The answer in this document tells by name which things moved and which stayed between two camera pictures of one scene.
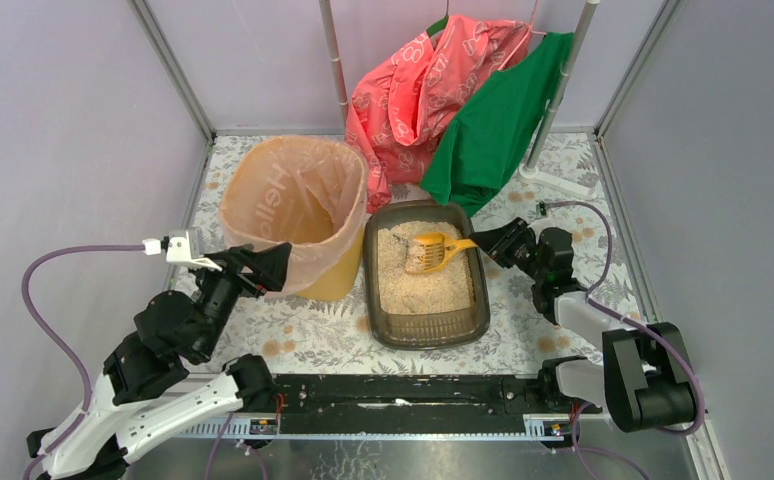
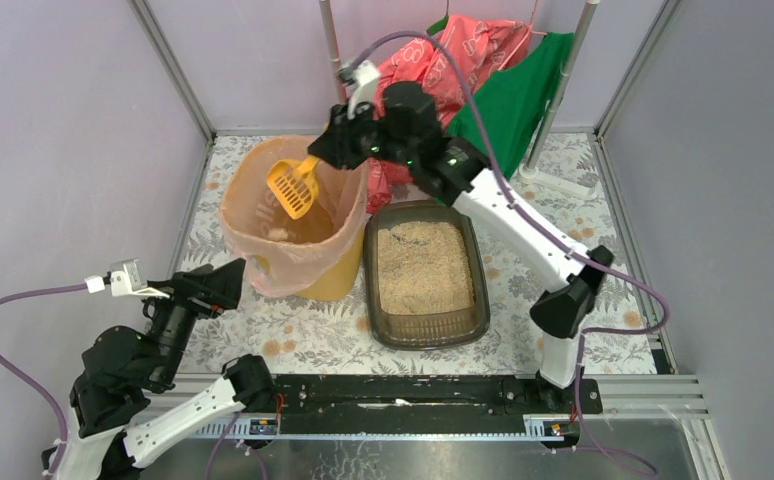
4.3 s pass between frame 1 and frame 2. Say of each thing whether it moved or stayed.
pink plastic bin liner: stayed
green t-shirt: stayed
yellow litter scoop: moved
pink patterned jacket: stayed
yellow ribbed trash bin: stayed
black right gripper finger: moved
